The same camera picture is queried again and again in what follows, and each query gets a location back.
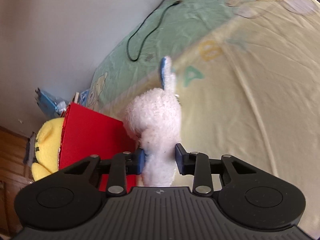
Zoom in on red cardboard box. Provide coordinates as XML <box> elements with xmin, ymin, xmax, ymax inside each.
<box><xmin>58</xmin><ymin>102</ymin><xmax>141</xmax><ymax>193</ymax></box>

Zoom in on yellow plush toy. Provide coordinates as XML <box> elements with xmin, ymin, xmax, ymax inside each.
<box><xmin>31</xmin><ymin>118</ymin><xmax>64</xmax><ymax>181</ymax></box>

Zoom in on wooden cabinet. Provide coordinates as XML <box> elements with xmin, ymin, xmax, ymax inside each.
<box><xmin>1</xmin><ymin>127</ymin><xmax>32</xmax><ymax>237</ymax></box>

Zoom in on blue box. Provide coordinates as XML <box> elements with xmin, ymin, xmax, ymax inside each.
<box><xmin>35</xmin><ymin>88</ymin><xmax>67</xmax><ymax>119</ymax></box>

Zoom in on green yellow cartoon bedsheet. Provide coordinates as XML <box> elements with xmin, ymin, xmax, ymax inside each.
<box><xmin>87</xmin><ymin>0</ymin><xmax>319</xmax><ymax>238</ymax></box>

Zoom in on white plush rabbit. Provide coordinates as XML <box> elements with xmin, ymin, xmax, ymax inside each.
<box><xmin>123</xmin><ymin>56</ymin><xmax>182</xmax><ymax>187</ymax></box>

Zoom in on black charger cable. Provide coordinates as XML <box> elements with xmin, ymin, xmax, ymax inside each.
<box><xmin>126</xmin><ymin>0</ymin><xmax>188</xmax><ymax>62</ymax></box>

